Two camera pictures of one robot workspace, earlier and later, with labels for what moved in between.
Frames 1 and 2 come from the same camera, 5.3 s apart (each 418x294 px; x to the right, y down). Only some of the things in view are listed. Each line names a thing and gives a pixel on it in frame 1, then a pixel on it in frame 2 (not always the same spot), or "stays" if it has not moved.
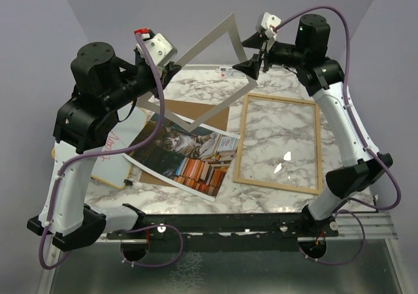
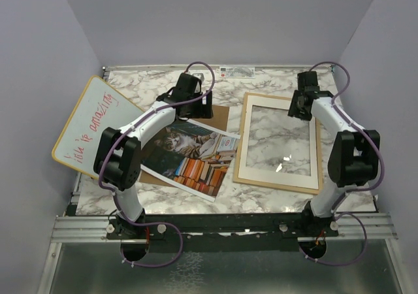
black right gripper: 250,67 -> 294,110
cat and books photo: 198,159 stays
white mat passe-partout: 229,26 -> 283,179
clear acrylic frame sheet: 278,144 stays
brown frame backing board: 190,112 stays
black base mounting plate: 227,232 stays
